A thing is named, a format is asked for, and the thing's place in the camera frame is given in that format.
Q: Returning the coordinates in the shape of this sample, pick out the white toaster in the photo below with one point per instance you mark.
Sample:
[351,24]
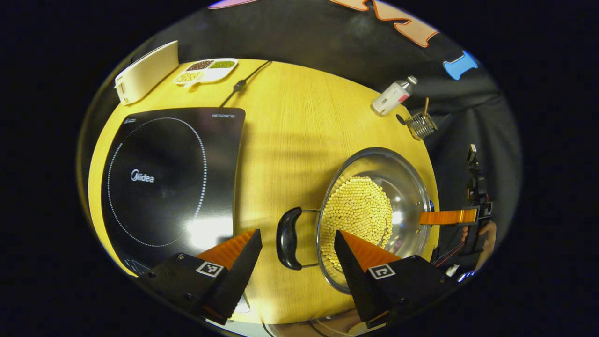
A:
[145,72]

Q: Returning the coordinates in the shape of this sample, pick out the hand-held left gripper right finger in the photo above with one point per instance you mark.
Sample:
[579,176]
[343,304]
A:
[355,271]

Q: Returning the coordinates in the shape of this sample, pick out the black induction cooktop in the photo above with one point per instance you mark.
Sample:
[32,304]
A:
[164,187]

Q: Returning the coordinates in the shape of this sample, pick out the steel pot with yellow beans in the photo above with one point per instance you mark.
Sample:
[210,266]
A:
[360,210]

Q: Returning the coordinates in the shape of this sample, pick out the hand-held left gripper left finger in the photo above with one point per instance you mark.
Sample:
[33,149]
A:
[243,262]

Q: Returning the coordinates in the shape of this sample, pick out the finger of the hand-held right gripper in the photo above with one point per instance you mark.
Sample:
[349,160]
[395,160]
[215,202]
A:
[447,216]

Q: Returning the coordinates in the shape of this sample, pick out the white divided bean dish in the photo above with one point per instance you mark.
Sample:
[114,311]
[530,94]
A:
[206,71]

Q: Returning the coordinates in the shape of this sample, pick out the small black round cap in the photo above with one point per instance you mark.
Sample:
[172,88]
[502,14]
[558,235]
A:
[401,119]

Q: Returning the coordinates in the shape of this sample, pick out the clear glass beaker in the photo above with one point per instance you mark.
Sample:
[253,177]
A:
[421,126]

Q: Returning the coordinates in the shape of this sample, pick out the clear bottle with white label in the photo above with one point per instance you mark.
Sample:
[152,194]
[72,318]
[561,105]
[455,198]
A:
[393,96]

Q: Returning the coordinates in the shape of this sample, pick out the thin wooden stick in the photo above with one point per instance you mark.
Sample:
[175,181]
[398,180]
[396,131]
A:
[426,105]

